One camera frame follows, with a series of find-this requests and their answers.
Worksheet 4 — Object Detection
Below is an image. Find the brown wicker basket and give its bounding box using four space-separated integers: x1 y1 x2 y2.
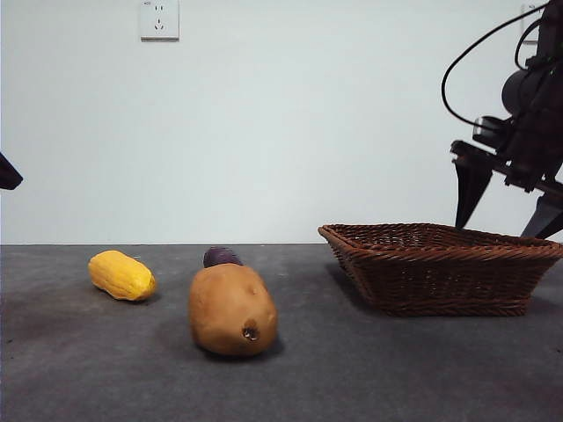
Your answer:
317 223 563 317

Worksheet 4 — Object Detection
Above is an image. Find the yellow corn cob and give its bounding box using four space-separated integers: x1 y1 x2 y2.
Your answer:
87 250 157 302

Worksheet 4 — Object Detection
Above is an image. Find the purple eggplant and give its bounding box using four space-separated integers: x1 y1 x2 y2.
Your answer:
202 246 245 270

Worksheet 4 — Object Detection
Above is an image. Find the brown potato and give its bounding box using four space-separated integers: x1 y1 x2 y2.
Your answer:
187 264 279 357

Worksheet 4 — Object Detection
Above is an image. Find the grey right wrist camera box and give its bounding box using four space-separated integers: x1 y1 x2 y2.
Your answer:
472 115 514 149

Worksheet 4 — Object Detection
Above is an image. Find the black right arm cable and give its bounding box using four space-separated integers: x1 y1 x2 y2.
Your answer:
441 0 551 128

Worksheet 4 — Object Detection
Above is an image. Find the white wall socket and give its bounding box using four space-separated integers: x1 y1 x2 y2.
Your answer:
520 4 546 46
140 0 180 43

